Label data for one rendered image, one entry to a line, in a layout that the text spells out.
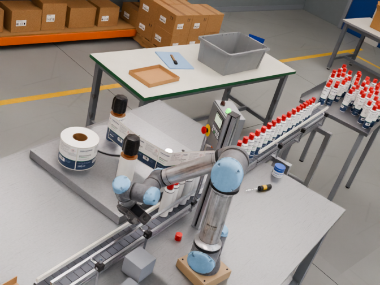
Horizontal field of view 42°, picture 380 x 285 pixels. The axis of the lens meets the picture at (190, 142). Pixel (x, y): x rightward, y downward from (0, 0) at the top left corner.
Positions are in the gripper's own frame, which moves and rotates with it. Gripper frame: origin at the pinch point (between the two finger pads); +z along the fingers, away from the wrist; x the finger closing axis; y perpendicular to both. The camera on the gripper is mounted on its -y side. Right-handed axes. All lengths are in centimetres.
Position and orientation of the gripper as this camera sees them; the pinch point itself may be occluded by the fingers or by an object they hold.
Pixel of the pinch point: (138, 222)
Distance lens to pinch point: 236.9
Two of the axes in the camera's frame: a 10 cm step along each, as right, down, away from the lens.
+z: 0.8, 5.7, 8.2
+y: -7.7, -4.8, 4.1
